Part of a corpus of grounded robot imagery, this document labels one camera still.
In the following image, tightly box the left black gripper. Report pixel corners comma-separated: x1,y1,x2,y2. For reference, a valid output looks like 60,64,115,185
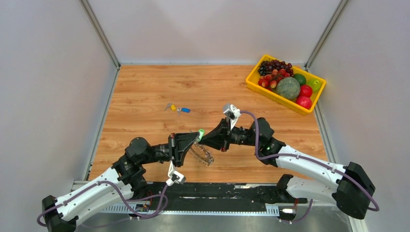
140,132,199,167

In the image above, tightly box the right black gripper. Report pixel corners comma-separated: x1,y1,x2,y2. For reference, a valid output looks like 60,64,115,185
198,117,261,152

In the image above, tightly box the green tag key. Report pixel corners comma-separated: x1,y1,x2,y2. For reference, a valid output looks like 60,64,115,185
196,129,205,142

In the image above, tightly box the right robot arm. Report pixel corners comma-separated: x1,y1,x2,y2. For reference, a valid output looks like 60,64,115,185
199,117,379,219

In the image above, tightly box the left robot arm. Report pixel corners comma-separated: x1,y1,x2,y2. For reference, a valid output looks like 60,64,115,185
37,130,204,232

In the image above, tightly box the blue tag key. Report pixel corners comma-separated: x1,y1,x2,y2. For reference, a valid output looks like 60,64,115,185
176,108,190,116

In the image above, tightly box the yellow tag key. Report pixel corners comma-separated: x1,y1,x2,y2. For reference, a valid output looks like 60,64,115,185
164,102,177,111

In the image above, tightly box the red cherry bunch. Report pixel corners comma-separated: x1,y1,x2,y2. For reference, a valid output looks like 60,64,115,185
258,69,292,90

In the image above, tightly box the dark grape bunch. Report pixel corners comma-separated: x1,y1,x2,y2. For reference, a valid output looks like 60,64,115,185
257,59,294,77

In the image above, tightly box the green netted melon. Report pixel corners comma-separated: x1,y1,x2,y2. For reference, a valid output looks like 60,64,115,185
276,77,300,100

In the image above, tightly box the red apple lower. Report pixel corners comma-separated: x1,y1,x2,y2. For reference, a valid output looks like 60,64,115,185
295,96,312,109

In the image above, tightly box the red apple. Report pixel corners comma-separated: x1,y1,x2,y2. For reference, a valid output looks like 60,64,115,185
299,85,313,98
295,96,312,109

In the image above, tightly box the red apple upper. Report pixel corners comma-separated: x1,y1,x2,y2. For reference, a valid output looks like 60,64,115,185
299,85,313,98

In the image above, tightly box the dark green lime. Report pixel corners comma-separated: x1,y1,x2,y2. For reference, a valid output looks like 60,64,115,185
293,73,307,86

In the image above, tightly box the light green apple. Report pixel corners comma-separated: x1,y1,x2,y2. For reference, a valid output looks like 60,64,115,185
307,79,322,92

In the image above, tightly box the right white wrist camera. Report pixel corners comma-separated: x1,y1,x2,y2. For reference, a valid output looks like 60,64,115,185
223,103,241,130

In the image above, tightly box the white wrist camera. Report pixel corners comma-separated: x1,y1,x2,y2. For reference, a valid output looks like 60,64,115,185
223,103,241,130
166,162,186,186

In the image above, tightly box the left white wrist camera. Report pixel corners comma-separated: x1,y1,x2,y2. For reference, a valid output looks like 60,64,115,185
166,162,186,186

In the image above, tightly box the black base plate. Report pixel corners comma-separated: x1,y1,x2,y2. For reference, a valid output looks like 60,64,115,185
163,182,297,212

